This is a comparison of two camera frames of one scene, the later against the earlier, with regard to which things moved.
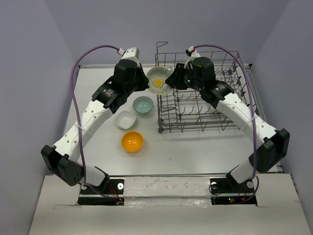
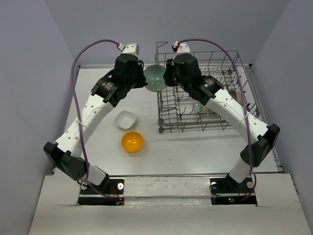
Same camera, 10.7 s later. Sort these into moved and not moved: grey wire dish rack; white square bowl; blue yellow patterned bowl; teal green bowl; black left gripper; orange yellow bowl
Moved: blue yellow patterned bowl; teal green bowl
Not moved: white square bowl; black left gripper; grey wire dish rack; orange yellow bowl
